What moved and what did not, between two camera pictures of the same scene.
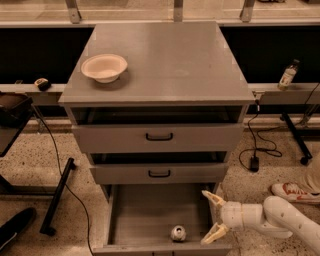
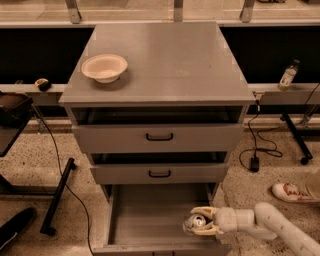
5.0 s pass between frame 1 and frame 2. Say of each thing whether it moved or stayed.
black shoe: stayed
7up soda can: moved
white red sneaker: stayed
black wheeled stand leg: stayed
